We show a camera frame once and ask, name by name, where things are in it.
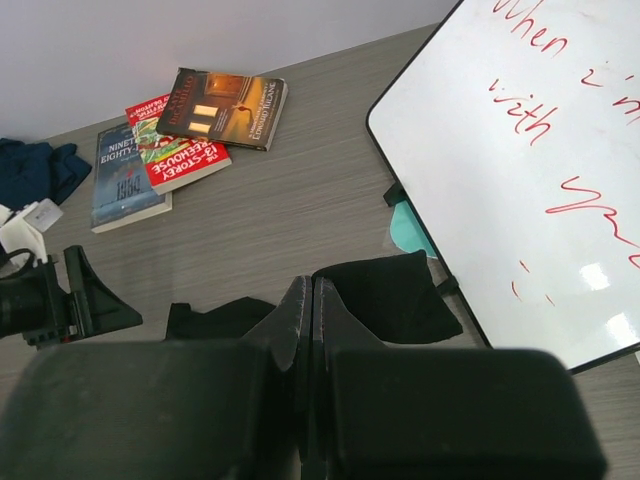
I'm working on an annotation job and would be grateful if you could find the white dry-erase board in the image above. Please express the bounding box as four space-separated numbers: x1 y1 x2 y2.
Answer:
366 1 639 371

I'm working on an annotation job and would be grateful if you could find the black t shirt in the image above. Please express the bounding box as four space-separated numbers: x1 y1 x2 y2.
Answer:
165 250 463 344

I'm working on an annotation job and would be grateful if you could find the black whiteboard stand foot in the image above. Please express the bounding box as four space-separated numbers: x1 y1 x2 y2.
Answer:
436 277 459 297
383 183 406 208

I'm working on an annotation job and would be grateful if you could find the dark cover paperback book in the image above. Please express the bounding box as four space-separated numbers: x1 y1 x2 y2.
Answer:
156 67 288 151

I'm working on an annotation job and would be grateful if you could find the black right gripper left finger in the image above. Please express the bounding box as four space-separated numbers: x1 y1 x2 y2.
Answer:
1 276 312 479

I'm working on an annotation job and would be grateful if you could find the red cover book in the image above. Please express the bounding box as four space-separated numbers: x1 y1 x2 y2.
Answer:
125 94 232 195

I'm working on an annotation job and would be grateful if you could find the navy blue t shirt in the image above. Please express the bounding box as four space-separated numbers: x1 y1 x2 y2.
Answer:
1 138 92 211

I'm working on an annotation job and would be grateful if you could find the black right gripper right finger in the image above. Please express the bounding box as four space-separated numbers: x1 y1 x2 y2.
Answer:
314 279 608 479

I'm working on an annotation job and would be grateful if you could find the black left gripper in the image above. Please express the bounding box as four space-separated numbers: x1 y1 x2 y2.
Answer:
1 245 143 346

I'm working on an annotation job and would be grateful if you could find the teal cutting mat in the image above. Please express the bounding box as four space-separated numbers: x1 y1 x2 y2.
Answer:
390 201 437 259

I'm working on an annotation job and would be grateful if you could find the blue 1984 paperback book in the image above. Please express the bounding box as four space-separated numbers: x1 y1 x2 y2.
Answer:
91 123 173 234

